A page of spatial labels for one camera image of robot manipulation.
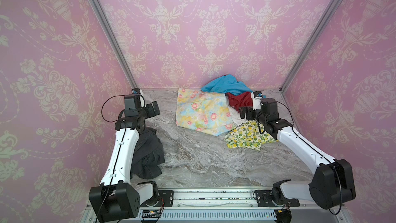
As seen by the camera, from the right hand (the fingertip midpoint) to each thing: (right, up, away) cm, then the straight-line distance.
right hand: (247, 106), depth 85 cm
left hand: (-52, 0, -6) cm, 52 cm away
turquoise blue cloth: (-6, +16, +26) cm, 31 cm away
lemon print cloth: (+4, -17, +7) cm, 19 cm away
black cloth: (-53, -25, -6) cm, 59 cm away
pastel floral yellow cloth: (-24, -4, +19) cm, 31 cm away
